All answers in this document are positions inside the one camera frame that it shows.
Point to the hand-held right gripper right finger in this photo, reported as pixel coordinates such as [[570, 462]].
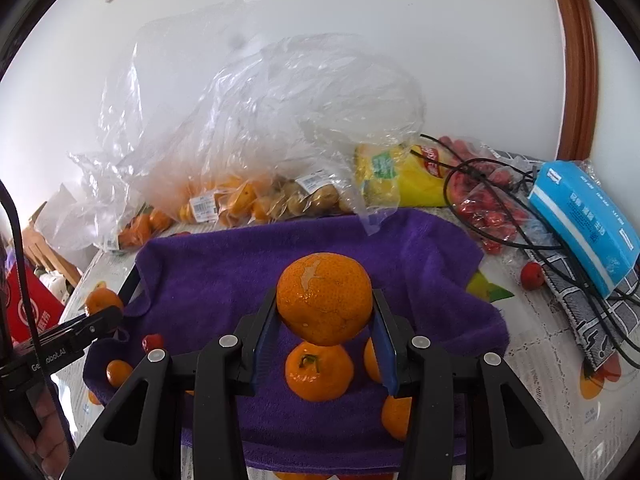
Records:
[[385, 350]]

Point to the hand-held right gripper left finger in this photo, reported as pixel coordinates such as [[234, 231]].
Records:
[[265, 345]]

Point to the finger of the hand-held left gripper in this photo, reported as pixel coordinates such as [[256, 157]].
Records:
[[95, 327]]

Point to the small orange mandarin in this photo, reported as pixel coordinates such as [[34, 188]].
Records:
[[119, 372], [372, 360]]

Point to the black tray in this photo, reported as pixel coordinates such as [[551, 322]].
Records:
[[129, 282]]

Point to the small red fruit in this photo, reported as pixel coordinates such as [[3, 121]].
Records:
[[152, 342], [532, 275]]

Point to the orange mandarin with green stem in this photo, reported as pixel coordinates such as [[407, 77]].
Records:
[[319, 370]]

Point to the large bumpy orange mandarin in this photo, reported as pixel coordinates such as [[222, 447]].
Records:
[[325, 300]]

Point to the clear bag of tan fruits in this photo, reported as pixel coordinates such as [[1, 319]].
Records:
[[310, 195]]

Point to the clear bag of red fruits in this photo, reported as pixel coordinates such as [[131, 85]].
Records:
[[485, 200]]

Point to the person's left hand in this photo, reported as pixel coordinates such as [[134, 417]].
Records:
[[50, 425]]

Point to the red paper bag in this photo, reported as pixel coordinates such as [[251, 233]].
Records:
[[35, 305]]

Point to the purple towel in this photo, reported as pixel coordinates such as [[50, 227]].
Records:
[[225, 270]]

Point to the wooden chair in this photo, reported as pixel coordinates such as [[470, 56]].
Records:
[[45, 255]]

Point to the white plastic bag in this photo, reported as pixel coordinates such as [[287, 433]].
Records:
[[65, 225]]

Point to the clear bag of leafy oranges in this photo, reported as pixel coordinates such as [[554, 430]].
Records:
[[115, 200]]

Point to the yellow snack bag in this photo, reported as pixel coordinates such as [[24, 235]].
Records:
[[400, 175]]

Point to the black and white patterned pouch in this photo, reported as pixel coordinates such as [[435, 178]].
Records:
[[575, 310]]

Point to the large clear bag of oranges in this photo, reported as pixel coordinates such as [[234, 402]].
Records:
[[250, 110]]

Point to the blue tissue pack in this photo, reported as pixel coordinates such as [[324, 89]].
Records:
[[585, 220]]

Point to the brown wooden door frame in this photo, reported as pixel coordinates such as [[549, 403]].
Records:
[[577, 60]]

